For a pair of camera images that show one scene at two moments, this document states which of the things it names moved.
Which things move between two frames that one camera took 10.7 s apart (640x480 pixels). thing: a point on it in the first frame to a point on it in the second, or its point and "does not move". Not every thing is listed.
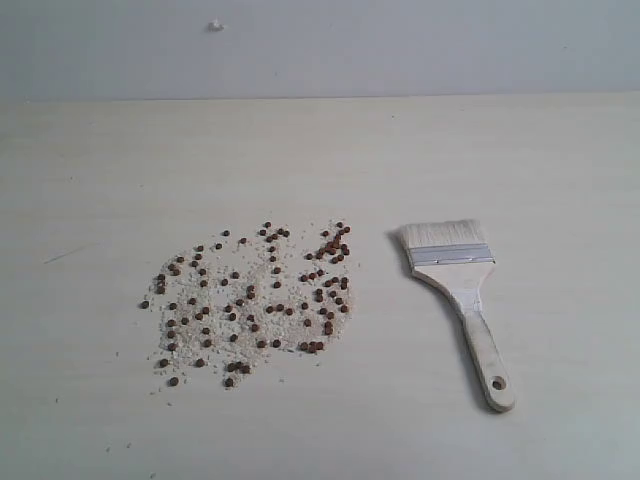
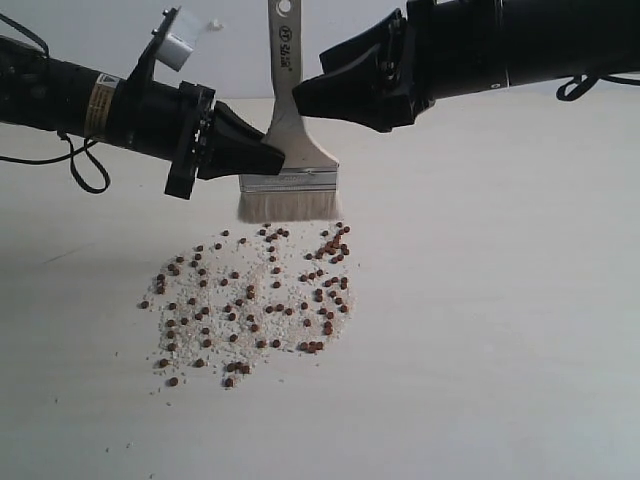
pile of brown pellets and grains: (219, 305) does not move
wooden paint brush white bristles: (455, 255) to (307, 188)
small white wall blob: (215, 26) does not move
